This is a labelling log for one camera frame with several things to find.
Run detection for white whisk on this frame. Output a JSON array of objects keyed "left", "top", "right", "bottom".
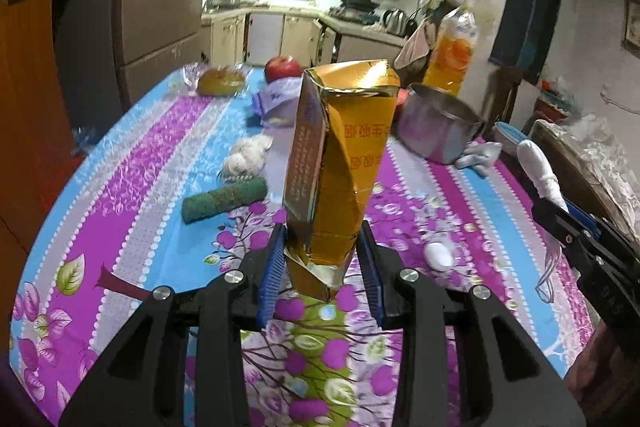
[{"left": 516, "top": 139, "right": 568, "bottom": 303}]

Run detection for gold yellow carton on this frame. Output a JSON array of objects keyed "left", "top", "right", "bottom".
[{"left": 282, "top": 59, "right": 400, "bottom": 301}]

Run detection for kitchen base cabinets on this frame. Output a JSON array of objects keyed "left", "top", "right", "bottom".
[{"left": 201, "top": 6, "right": 406, "bottom": 68}]

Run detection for right hand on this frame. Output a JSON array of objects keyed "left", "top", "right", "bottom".
[{"left": 564, "top": 322, "right": 640, "bottom": 427}]

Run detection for dark wooden side table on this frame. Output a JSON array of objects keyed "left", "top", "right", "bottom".
[{"left": 527, "top": 118, "right": 640, "bottom": 238}]

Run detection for clear plastic sheet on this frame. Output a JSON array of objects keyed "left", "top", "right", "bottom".
[{"left": 539, "top": 114, "right": 640, "bottom": 228}]

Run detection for blue wash basin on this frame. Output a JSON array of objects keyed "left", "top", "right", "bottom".
[{"left": 492, "top": 122, "right": 528, "bottom": 156}]

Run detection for white egg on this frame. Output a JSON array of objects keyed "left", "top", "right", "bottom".
[{"left": 423, "top": 242, "right": 456, "bottom": 272}]

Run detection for wooden chair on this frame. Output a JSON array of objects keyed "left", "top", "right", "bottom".
[{"left": 482, "top": 66, "right": 524, "bottom": 140}]

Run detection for steel pot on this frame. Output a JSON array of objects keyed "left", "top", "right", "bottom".
[{"left": 396, "top": 83, "right": 485, "bottom": 165}]

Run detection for green scouring pad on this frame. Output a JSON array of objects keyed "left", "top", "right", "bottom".
[{"left": 181, "top": 177, "right": 268, "bottom": 225}]

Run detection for orange juice bottle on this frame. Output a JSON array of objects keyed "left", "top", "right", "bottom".
[{"left": 423, "top": 5, "right": 480, "bottom": 96}]

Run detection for dark window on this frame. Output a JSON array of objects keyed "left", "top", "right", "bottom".
[{"left": 489, "top": 0, "right": 561, "bottom": 83}]

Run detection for pink hanging towel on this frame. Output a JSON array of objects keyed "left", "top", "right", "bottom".
[{"left": 393, "top": 19, "right": 432, "bottom": 75}]

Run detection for white yarn ball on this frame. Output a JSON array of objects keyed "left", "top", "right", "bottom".
[{"left": 220, "top": 134, "right": 273, "bottom": 181}]

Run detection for orange wooden cabinet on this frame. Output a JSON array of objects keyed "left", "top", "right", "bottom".
[{"left": 1, "top": 0, "right": 76, "bottom": 352}]

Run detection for electric kettle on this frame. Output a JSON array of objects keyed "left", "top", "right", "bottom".
[{"left": 382, "top": 9, "right": 408, "bottom": 37}]

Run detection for black wok on stove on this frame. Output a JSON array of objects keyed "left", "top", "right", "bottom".
[{"left": 338, "top": 0, "right": 380, "bottom": 13}]

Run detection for purple wet wipes pack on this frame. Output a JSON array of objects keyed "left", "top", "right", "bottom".
[{"left": 252, "top": 76, "right": 303, "bottom": 128}]

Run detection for bagged bread roll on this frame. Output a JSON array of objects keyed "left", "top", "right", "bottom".
[{"left": 196, "top": 68, "right": 246, "bottom": 97}]

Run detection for red apple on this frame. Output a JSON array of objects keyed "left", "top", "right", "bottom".
[{"left": 264, "top": 56, "right": 303, "bottom": 84}]

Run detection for silver refrigerator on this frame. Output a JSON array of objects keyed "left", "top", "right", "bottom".
[{"left": 53, "top": 0, "right": 202, "bottom": 135}]

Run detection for framed wall picture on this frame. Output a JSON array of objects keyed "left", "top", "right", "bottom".
[{"left": 622, "top": 0, "right": 640, "bottom": 57}]

